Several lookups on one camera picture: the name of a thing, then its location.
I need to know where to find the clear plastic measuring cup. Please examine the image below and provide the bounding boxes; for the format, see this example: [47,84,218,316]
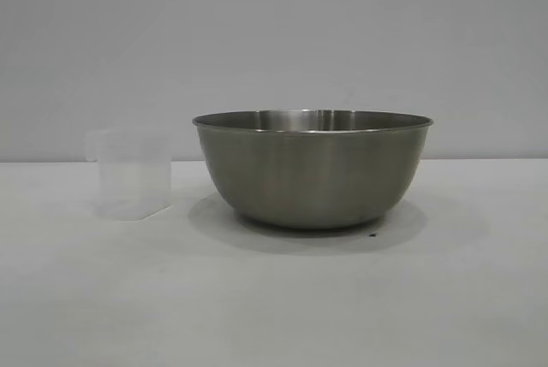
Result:
[85,128,173,219]

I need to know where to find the stainless steel bowl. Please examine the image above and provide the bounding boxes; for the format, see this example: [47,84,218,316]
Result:
[192,108,433,231]

